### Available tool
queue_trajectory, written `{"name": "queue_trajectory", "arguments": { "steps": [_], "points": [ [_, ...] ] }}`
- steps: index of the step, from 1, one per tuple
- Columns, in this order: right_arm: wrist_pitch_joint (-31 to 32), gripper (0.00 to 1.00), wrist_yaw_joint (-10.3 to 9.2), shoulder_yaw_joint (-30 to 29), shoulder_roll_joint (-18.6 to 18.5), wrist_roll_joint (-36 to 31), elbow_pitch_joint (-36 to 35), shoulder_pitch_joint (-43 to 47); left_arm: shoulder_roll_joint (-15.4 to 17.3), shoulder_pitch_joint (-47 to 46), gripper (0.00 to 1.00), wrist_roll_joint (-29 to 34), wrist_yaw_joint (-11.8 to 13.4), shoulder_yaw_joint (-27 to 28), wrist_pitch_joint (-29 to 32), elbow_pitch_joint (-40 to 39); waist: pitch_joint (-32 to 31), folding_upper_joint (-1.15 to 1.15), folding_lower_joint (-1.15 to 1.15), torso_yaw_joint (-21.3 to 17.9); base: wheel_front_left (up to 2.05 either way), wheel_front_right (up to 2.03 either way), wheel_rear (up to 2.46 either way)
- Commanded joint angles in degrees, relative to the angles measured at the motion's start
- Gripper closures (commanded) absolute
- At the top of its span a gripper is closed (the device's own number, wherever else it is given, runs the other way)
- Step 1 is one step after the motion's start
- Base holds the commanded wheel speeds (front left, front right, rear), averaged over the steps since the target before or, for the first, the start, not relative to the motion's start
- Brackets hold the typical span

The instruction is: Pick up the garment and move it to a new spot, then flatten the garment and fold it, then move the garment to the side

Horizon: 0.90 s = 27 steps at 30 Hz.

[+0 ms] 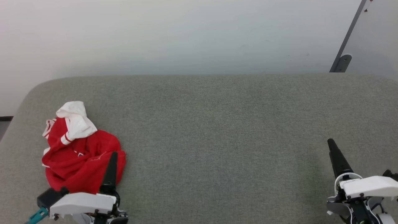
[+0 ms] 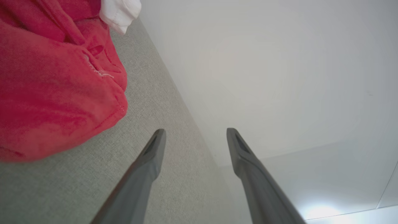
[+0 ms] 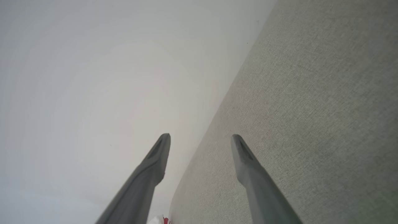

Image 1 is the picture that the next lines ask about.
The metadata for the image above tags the grey pole foot bracket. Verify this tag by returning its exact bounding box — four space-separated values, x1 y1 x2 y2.
336 54 352 73

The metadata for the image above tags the teal cable connector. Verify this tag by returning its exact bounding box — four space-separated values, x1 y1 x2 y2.
25 208 49 224

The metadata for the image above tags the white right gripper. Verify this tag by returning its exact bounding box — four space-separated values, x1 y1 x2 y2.
326 138 398 224

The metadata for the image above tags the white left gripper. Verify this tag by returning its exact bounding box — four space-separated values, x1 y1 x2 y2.
49 152 128 224

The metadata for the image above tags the red and white jersey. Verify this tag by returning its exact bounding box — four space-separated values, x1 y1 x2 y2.
41 101 126 195

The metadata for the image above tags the grey fabric sofa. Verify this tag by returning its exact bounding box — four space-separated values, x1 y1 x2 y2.
0 73 398 224

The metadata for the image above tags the grey metal pole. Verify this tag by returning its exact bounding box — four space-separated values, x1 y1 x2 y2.
329 0 367 72

